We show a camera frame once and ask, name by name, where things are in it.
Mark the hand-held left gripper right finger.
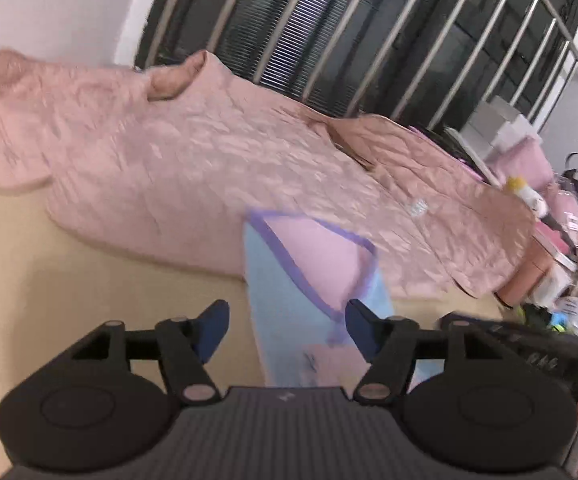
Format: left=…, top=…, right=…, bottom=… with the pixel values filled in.
left=344, top=298, right=508, bottom=404

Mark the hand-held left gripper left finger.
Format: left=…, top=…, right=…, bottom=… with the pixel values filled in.
left=70, top=300, right=231, bottom=407

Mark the pastel pink blue purple garment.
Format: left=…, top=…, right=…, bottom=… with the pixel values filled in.
left=242, top=210, right=441, bottom=389

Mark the pink storage box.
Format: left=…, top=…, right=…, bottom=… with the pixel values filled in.
left=493, top=232, right=578, bottom=309

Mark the pink bag in clear plastic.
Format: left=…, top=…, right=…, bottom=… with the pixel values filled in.
left=544, top=180, right=578, bottom=242

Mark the pink quilted jacket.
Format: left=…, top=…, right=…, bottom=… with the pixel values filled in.
left=0, top=50, right=538, bottom=302

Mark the white yellow plush toy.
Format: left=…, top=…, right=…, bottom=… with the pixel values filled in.
left=503, top=176, right=551, bottom=219

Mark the pink pouch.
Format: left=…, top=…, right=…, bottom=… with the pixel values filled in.
left=489, top=137, right=556, bottom=192

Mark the stack of white boxes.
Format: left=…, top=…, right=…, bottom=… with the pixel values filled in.
left=462, top=96, right=543, bottom=154

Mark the metal window railing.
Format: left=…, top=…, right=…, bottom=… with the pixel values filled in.
left=133, top=0, right=578, bottom=134

